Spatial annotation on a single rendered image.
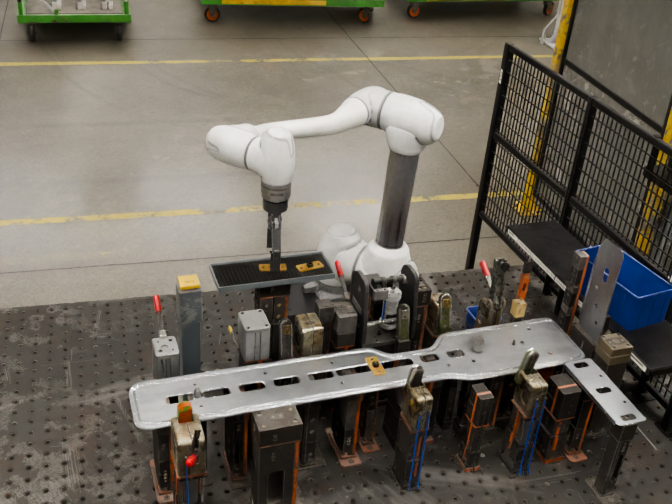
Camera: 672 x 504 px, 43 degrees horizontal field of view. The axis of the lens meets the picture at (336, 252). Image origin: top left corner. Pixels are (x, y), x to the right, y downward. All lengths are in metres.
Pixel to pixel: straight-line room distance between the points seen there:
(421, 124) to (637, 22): 2.13
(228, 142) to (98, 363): 0.97
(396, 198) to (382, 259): 0.24
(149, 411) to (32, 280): 2.52
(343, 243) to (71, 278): 2.06
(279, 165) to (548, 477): 1.25
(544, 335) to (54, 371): 1.62
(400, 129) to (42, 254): 2.74
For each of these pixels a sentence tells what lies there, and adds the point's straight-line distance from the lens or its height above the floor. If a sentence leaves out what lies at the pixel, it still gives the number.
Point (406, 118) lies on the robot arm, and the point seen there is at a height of 1.55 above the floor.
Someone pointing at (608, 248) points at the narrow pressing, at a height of 1.31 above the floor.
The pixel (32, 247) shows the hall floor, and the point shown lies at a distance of 5.10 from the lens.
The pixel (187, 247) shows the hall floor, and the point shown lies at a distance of 5.00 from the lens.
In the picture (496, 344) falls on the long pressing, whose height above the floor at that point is 1.00.
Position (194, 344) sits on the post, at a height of 0.94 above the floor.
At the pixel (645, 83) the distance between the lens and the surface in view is 4.64.
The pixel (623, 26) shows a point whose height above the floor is 1.41.
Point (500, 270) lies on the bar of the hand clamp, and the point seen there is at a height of 1.17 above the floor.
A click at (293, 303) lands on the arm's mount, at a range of 3.20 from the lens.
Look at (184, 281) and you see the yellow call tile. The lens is 2.59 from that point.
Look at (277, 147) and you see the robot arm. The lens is 2.41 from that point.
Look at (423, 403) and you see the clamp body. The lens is 2.40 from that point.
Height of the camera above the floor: 2.58
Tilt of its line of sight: 31 degrees down
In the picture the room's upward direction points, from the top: 5 degrees clockwise
